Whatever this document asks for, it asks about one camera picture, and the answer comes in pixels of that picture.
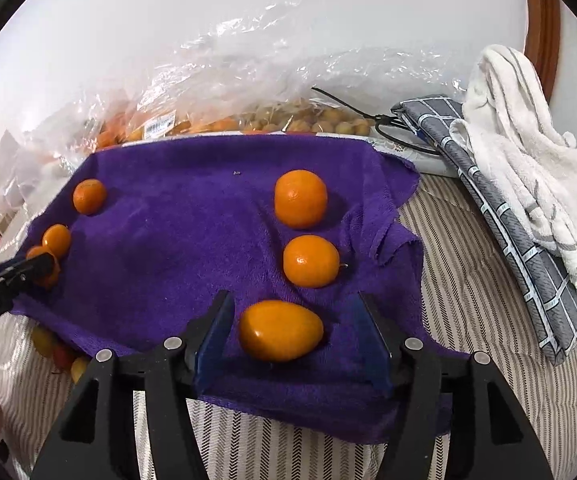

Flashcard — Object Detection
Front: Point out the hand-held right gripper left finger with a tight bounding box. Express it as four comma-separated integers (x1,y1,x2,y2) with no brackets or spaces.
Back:
31,290,236,480

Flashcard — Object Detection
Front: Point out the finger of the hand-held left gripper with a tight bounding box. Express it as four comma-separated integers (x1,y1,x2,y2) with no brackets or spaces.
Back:
0,252,54,293
0,270,59,306

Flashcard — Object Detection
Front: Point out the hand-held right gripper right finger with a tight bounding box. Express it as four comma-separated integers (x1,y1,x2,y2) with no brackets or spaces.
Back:
351,292,554,480

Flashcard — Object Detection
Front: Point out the small orange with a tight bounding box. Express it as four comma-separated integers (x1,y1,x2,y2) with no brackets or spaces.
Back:
72,178,108,216
25,246,62,289
42,224,72,260
283,235,341,289

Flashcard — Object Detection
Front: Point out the oval orange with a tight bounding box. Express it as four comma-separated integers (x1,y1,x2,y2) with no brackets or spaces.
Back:
239,300,324,362

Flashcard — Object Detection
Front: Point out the large round orange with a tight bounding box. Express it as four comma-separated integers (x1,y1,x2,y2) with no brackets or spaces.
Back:
274,169,329,230

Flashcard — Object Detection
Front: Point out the clear bag of tan fruits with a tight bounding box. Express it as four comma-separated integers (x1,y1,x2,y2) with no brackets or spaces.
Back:
203,0,471,138

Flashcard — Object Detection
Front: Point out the small yellow-green fruit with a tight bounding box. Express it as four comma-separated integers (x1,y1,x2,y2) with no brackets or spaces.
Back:
32,326,59,358
70,356,92,385

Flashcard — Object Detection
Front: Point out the small red fruit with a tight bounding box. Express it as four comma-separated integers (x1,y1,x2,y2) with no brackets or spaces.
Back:
52,344,80,373

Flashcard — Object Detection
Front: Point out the crumpled clear plastic bag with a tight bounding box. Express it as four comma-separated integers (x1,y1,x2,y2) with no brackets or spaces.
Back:
0,127,72,223

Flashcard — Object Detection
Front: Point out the purple towel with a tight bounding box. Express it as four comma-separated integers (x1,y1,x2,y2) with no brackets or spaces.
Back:
11,135,474,443

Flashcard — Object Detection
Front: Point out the grey checked folded cloth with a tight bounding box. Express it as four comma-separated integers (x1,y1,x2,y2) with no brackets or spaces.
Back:
391,94,577,367

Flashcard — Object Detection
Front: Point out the clear bag of oranges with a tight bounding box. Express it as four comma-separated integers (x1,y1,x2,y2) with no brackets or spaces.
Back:
23,42,249,163

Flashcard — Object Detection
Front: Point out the white striped towel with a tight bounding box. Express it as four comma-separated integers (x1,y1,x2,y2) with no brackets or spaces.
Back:
451,44,577,295

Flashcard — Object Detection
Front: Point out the black cable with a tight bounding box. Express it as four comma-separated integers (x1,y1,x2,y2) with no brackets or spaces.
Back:
311,86,441,157

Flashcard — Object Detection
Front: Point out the brown wooden door frame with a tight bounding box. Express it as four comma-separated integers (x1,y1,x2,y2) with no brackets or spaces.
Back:
523,0,562,102

